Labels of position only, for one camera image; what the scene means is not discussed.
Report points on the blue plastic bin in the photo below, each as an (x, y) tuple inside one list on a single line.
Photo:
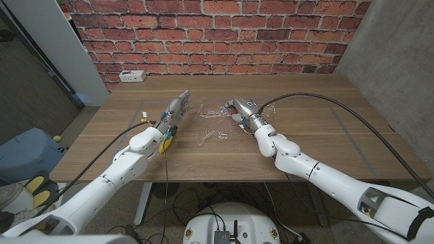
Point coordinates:
[(27, 152)]

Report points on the red brick print backdrop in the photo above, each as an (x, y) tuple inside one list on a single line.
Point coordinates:
[(217, 34)]

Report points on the white power outlet box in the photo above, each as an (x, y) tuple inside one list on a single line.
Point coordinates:
[(132, 76)]

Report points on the black table control panel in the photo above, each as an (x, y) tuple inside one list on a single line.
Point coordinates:
[(379, 184)]

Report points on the metal table leg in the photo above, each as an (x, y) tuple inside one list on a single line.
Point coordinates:
[(320, 213), (142, 203)]

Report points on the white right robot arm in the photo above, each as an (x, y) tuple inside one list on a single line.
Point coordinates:
[(339, 183)]

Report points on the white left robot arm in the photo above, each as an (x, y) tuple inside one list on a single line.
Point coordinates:
[(101, 193)]

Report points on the clear plastic wrap sheet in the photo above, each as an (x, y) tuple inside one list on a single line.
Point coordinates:
[(213, 128)]

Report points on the small yellow-green ball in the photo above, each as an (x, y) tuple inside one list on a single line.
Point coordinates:
[(57, 138)]

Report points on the black round floor disc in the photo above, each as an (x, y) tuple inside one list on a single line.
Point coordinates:
[(164, 190)]

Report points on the white robot torso base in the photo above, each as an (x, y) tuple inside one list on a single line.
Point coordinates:
[(230, 220)]

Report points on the white flat board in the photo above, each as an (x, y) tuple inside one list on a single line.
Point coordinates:
[(73, 189)]

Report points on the white upright panel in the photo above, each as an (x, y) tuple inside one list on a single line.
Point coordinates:
[(61, 44)]

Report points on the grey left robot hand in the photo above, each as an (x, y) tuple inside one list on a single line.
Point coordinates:
[(174, 112)]

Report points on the yellow toy banana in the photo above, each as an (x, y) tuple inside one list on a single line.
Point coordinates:
[(165, 145)]

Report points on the grey box on torso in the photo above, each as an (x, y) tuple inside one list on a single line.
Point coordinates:
[(222, 238)]

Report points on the black and yellow glove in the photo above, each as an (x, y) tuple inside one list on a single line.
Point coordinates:
[(37, 189)]

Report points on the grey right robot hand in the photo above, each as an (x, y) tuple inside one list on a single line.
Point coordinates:
[(249, 110)]

